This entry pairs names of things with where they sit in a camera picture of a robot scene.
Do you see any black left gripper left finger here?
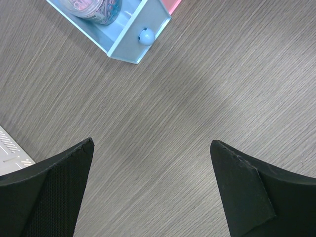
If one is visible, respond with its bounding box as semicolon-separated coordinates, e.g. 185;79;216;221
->
0;138;94;237

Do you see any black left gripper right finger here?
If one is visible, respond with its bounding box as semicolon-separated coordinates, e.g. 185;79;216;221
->
210;140;316;237

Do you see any clear jar of paper clips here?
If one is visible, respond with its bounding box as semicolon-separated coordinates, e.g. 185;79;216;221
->
60;0;122;25

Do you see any white mesh file organizer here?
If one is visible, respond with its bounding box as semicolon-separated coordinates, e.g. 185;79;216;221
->
0;126;36;176

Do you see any blue leftmost drawer box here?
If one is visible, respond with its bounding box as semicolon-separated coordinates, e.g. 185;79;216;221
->
48;0;171;64

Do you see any pink drawer box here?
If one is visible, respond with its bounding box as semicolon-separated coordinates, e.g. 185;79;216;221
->
161;0;182;14

